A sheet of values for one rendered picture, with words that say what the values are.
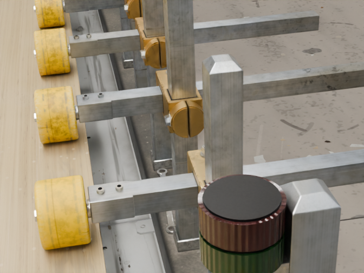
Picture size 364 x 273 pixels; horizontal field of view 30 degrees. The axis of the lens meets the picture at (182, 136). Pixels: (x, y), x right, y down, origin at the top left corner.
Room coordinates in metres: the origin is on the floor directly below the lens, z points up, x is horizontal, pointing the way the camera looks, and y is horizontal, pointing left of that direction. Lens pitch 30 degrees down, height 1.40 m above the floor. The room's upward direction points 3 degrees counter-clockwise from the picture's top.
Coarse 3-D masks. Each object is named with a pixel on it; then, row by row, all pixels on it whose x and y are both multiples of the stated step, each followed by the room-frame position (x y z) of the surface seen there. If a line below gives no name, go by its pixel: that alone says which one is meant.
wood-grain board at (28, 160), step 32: (0, 0) 1.58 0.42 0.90; (32, 0) 1.57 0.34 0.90; (0, 32) 1.36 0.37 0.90; (32, 32) 1.35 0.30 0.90; (0, 64) 1.18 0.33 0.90; (32, 64) 1.18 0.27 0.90; (0, 96) 1.05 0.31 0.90; (32, 96) 1.04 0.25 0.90; (0, 128) 0.93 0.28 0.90; (32, 128) 0.93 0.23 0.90; (0, 160) 0.83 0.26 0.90; (32, 160) 0.83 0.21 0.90; (64, 160) 0.82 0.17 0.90; (0, 192) 0.75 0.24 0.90; (32, 192) 0.75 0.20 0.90; (0, 224) 0.68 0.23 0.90; (32, 224) 0.68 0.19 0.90; (96, 224) 0.67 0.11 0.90; (0, 256) 0.62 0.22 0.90; (32, 256) 0.62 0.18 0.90; (64, 256) 0.61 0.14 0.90; (96, 256) 0.61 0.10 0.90
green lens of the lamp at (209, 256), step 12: (204, 240) 0.37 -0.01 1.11; (204, 252) 0.37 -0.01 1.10; (216, 252) 0.36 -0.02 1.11; (228, 252) 0.35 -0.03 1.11; (264, 252) 0.35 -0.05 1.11; (276, 252) 0.36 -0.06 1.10; (204, 264) 0.37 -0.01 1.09; (216, 264) 0.36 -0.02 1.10; (228, 264) 0.35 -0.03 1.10; (240, 264) 0.35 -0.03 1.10; (252, 264) 0.35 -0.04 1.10; (264, 264) 0.35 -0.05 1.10; (276, 264) 0.36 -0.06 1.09
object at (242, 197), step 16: (240, 176) 0.40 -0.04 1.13; (208, 192) 0.39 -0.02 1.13; (224, 192) 0.39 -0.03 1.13; (240, 192) 0.38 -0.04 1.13; (256, 192) 0.38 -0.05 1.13; (272, 192) 0.38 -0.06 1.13; (208, 208) 0.37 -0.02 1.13; (224, 208) 0.37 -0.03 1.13; (240, 208) 0.37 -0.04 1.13; (256, 208) 0.37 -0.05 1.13; (272, 208) 0.36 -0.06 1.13; (288, 272) 0.37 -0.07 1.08
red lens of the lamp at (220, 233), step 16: (224, 176) 0.41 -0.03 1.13; (256, 176) 0.41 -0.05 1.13; (208, 224) 0.36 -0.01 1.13; (224, 224) 0.35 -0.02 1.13; (240, 224) 0.35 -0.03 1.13; (256, 224) 0.35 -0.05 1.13; (272, 224) 0.36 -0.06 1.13; (208, 240) 0.36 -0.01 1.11; (224, 240) 0.35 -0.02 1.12; (240, 240) 0.35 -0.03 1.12; (256, 240) 0.35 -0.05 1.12; (272, 240) 0.36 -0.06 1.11
